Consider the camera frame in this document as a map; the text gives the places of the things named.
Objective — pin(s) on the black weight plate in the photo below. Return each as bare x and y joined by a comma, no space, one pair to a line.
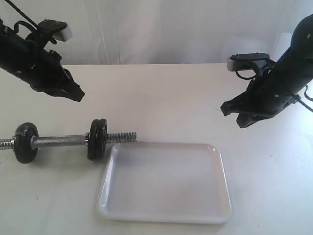
100,140
91,140

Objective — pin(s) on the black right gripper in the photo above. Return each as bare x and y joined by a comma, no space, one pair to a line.
264,98

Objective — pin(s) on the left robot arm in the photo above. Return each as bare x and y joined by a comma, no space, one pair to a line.
23,54

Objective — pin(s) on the chrome threaded dumbbell bar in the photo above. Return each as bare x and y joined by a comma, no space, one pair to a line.
76,140

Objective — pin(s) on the white curtain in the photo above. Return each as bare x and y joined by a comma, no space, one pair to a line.
169,31

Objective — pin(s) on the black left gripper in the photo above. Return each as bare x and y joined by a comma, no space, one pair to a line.
46,74

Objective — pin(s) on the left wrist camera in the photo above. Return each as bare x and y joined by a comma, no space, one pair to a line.
58,30

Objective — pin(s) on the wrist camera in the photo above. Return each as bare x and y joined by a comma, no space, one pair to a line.
58,30
257,62

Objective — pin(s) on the white plastic tray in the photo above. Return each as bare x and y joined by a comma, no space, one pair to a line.
164,182

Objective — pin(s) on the black weight plate end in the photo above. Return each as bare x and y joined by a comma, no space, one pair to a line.
22,144

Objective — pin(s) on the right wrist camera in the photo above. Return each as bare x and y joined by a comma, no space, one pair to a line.
257,62

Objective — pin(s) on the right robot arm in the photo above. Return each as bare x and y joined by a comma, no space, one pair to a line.
299,55

